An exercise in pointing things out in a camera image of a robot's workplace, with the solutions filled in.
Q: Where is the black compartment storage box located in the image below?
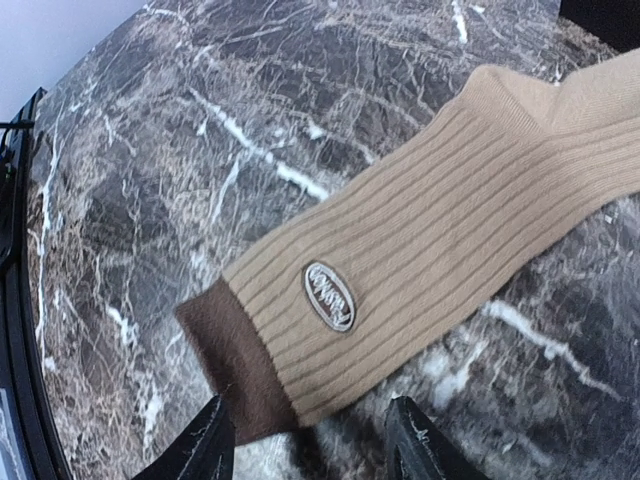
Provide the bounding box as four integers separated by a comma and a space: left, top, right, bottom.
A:
560, 0, 640, 53

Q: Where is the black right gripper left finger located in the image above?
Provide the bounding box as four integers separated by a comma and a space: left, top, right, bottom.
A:
133, 395, 235, 480

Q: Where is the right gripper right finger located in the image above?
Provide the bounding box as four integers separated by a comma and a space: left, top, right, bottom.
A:
385, 396, 488, 480

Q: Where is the brown sock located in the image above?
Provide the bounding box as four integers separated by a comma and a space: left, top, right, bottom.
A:
176, 51, 639, 445

